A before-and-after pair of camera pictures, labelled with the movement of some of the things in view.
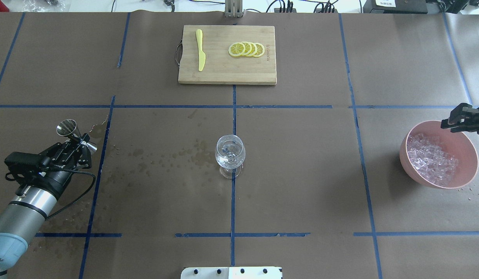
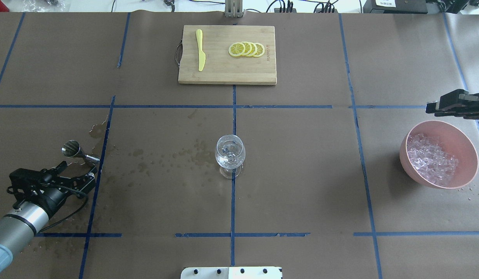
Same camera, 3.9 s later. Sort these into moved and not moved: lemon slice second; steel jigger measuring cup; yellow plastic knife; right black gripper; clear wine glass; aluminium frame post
Moved: steel jigger measuring cup; right black gripper
Not moved: clear wine glass; yellow plastic knife; lemon slice second; aluminium frame post
